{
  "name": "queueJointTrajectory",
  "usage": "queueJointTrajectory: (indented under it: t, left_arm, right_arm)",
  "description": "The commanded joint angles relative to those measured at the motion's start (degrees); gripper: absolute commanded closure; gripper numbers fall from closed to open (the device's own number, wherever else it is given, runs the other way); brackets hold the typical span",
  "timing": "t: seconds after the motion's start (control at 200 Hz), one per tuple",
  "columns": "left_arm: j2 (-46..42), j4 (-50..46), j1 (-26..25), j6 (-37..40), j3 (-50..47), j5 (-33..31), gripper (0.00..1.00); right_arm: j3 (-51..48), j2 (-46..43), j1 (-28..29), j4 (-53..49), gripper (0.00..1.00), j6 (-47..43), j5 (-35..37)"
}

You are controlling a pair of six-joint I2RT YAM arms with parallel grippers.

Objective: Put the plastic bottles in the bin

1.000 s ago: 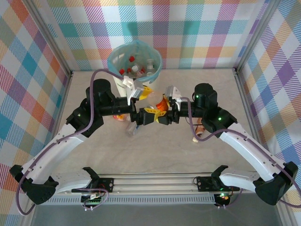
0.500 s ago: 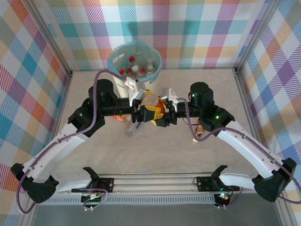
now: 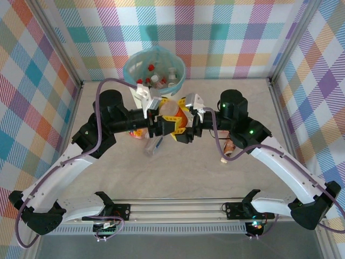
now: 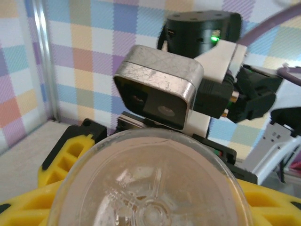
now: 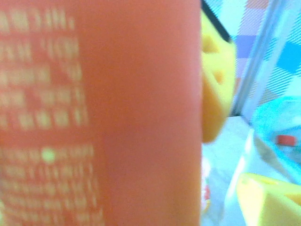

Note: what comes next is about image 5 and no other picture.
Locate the orange label bottle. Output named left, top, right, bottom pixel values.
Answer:
left=0, top=0, right=203, bottom=226

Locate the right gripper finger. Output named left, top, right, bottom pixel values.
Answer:
left=201, top=0, right=301, bottom=226

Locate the white waste bin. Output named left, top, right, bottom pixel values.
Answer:
left=224, top=129, right=301, bottom=226

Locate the white bin with blue liner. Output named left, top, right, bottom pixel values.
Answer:
left=250, top=95, right=301, bottom=151

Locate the aluminium corner post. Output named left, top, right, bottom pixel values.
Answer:
left=231, top=0, right=291, bottom=118

